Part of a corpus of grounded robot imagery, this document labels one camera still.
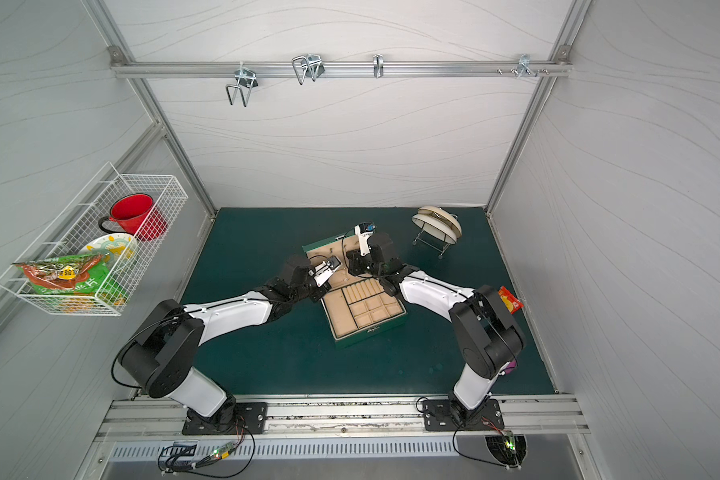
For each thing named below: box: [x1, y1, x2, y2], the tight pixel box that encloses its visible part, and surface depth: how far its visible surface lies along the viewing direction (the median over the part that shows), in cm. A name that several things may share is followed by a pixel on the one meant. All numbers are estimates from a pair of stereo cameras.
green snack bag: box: [12, 253, 111, 295], surface depth 55 cm
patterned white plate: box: [78, 233, 139, 268], surface depth 67 cm
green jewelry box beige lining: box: [302, 234, 408, 344], surface depth 89 cm
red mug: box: [98, 193, 168, 241], surface depth 68 cm
